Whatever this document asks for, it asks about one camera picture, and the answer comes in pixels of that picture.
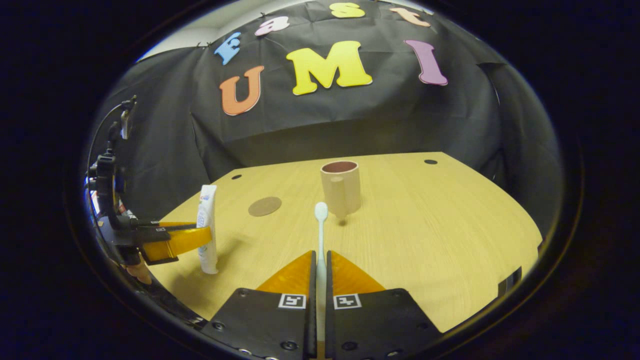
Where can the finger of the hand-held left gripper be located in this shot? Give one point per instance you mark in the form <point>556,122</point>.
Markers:
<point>175,245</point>
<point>172,223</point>

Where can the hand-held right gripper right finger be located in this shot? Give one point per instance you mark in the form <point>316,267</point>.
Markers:
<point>330,320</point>

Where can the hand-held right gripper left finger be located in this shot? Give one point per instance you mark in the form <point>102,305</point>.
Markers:
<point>312,320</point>

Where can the white toothpaste tube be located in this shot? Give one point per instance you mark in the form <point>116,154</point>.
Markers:
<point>207,210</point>

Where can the pale green toothbrush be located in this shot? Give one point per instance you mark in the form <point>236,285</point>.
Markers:
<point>320,235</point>

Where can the round brown coaster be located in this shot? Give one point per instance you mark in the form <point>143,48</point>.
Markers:
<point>265,206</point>

